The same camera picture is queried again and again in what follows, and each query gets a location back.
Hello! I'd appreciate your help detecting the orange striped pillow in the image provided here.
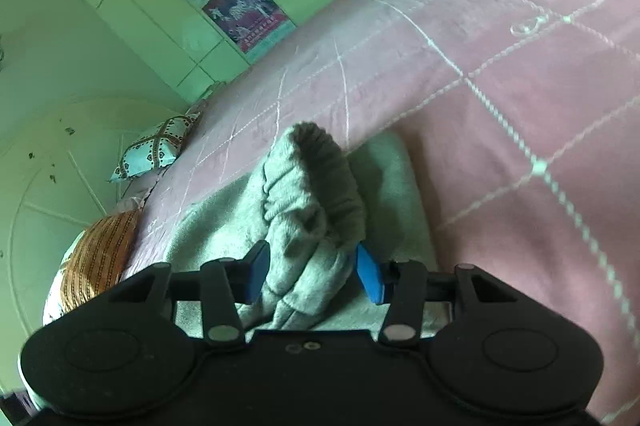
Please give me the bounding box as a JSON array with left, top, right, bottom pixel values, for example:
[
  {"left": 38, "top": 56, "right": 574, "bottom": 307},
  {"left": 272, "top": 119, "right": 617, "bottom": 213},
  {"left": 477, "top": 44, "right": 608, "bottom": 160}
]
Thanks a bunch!
[{"left": 60, "top": 209, "right": 142, "bottom": 313}]

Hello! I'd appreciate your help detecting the pink pillow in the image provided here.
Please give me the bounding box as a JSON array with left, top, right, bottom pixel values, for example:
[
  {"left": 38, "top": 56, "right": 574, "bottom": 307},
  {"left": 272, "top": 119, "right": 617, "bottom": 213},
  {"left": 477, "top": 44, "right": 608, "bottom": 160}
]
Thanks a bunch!
[{"left": 111, "top": 176, "right": 158, "bottom": 215}]

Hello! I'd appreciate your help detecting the white patterned pillow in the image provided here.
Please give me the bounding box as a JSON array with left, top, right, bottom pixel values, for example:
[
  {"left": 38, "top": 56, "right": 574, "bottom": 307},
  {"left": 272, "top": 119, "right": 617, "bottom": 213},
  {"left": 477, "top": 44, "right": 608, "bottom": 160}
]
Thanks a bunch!
[{"left": 110, "top": 112, "right": 201, "bottom": 183}]

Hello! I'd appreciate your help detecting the white round headboard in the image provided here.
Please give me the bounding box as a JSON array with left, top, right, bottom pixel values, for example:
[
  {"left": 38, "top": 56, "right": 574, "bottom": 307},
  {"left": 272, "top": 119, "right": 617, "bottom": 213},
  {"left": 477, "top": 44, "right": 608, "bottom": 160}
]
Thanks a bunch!
[{"left": 1, "top": 97, "right": 183, "bottom": 390}]

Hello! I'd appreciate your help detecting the pink quilted bedspread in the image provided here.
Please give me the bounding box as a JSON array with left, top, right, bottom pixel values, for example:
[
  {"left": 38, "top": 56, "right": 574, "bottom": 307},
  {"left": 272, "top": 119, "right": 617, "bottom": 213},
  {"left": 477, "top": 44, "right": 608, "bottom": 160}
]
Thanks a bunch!
[{"left": 127, "top": 0, "right": 639, "bottom": 425}]

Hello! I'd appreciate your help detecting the lower left poster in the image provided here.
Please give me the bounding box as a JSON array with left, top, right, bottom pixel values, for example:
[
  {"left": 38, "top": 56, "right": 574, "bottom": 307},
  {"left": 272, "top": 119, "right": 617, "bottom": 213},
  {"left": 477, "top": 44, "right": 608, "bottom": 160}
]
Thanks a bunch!
[{"left": 203, "top": 0, "right": 296, "bottom": 62}]

